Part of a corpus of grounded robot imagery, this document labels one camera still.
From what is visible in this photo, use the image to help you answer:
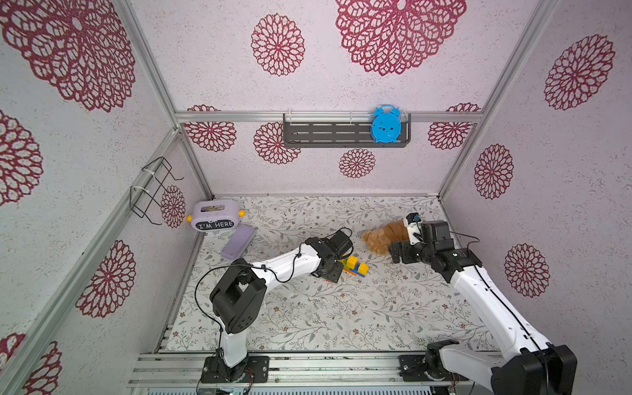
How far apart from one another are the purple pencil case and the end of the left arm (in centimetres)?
40

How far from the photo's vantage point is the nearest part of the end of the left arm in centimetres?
63

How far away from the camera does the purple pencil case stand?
3.24 feet
